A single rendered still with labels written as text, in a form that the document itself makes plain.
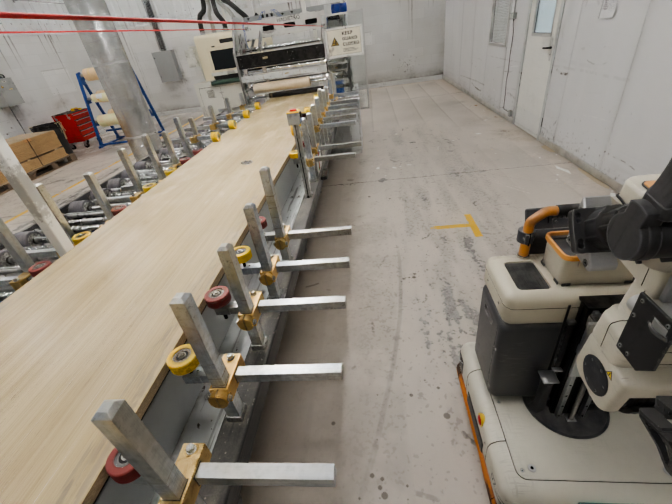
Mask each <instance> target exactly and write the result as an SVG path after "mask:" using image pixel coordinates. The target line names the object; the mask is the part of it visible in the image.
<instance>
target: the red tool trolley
mask: <svg viewBox="0 0 672 504"><path fill-rule="evenodd" d="M51 117H52V118H53V120H54V122H59V121H60V122H61V123H60V124H62V126H63V127H64V129H65V130H66V131H65V130H64V132H65V134H66V137H67V140H68V142H69V144H70V146H71V148H72V149H73V150H75V149H76V146H75V145H74V144H73V143H77V142H84V146H85V147H87V148H88V147H90V145H89V139H91V138H93V137H95V136H96V133H95V130H94V127H93V124H92V121H91V119H90V116H89V113H88V110H87V108H83V109H81V110H77V111H71V110H70V111H66V112H63V113H60V114H57V115H53V116H51ZM96 137H97V136H96Z"/></svg>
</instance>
